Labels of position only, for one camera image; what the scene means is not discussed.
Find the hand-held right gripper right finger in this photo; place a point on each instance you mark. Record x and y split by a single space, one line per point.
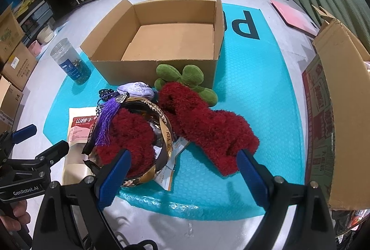
252 177

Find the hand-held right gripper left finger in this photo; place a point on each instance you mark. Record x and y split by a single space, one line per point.
113 177

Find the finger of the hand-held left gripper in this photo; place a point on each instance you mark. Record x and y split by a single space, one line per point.
25 132
53 151

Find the kraft snack pouch red label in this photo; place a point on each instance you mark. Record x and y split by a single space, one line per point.
76 134

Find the red fuzzy sock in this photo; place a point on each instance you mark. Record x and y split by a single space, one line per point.
130 134

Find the red strawberry plush toy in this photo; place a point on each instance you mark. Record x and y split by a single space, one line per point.
202 128

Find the green plush toy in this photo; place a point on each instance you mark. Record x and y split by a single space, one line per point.
193 73

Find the person's left hand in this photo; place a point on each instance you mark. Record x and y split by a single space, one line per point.
16 211

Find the brown cardboard box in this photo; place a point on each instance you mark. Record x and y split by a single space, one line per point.
20 63
8 101
8 33

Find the silver foil packet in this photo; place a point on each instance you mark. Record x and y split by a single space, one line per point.
169 173

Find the purple tassel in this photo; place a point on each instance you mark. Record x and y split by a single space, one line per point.
107 120

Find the clear plastic jar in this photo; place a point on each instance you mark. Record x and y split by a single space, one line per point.
69 62

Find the pink cup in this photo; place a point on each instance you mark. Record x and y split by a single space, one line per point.
35 49

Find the lavender cloth pouch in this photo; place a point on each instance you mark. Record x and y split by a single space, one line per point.
137 88

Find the beige bowl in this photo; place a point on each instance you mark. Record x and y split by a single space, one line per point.
46 33

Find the large printed cardboard box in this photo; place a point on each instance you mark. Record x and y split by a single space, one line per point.
335 88

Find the pink board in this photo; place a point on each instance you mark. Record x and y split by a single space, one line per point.
292 14

